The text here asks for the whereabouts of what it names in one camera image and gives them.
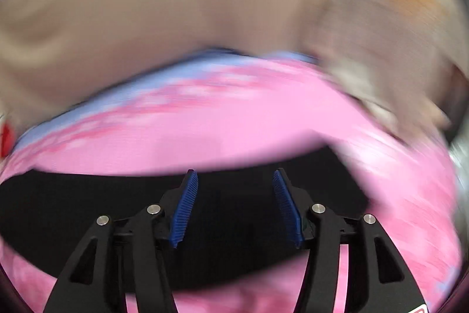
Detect beige cloth with orange print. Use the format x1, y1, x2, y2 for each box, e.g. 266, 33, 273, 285
304, 0, 469, 152

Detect black pants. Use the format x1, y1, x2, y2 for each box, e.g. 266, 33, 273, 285
0, 146, 371, 293

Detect cartoon printed pillow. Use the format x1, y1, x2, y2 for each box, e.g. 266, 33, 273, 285
0, 115, 16, 159

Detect beige quilt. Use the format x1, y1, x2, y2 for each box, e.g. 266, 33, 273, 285
0, 0, 330, 152

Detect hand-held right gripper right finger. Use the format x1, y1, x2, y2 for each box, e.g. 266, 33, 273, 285
272, 168, 428, 313

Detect pink floral bed sheet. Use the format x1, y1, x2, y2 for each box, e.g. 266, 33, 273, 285
0, 49, 466, 313

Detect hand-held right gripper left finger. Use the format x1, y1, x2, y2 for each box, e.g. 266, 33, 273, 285
43, 169, 199, 313

